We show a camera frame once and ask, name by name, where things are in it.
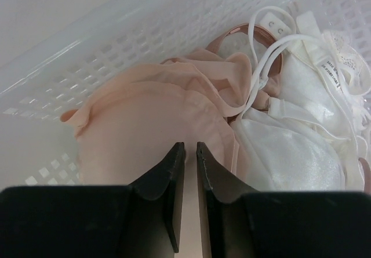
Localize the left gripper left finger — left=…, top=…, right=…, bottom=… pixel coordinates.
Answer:
left=1, top=143, right=186, bottom=257

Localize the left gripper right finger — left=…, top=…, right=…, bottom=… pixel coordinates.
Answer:
left=197, top=142, right=370, bottom=257

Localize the white perforated plastic basket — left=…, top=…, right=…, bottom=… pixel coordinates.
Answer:
left=1, top=0, right=370, bottom=188

